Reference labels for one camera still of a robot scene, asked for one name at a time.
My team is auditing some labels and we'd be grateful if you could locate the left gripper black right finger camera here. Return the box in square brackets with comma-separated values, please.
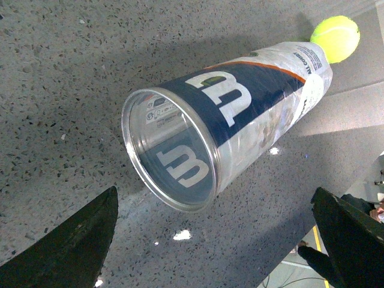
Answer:
[311, 187, 383, 287]

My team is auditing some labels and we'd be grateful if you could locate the person in dark clothing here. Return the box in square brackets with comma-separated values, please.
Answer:
[297, 194, 383, 287]

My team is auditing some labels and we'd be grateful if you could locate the clear Wilson tennis ball can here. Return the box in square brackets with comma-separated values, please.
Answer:
[121, 42, 333, 212]

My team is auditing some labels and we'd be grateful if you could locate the tennis ball, far right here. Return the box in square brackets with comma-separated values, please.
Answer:
[310, 16, 361, 64]

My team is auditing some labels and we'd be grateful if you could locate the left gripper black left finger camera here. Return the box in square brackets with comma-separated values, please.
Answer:
[1, 186, 118, 287]

